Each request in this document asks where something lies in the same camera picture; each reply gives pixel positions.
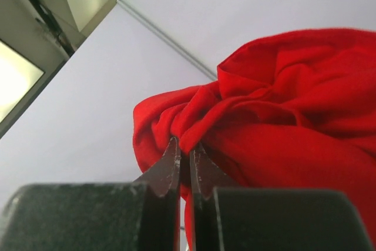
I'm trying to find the red t shirt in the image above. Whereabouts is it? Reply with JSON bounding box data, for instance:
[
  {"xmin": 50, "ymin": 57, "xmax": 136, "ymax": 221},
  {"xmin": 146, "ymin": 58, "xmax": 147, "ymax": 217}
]
[{"xmin": 133, "ymin": 28, "xmax": 375, "ymax": 239}]

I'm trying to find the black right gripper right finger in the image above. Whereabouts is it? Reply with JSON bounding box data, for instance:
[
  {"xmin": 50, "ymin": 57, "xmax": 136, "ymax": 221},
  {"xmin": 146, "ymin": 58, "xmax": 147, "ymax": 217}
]
[{"xmin": 189, "ymin": 143, "xmax": 235, "ymax": 250}]

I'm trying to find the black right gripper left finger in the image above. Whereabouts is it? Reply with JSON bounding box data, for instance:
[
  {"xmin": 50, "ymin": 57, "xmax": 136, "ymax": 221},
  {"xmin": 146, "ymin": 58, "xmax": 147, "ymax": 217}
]
[{"xmin": 136, "ymin": 137, "xmax": 181, "ymax": 250}]

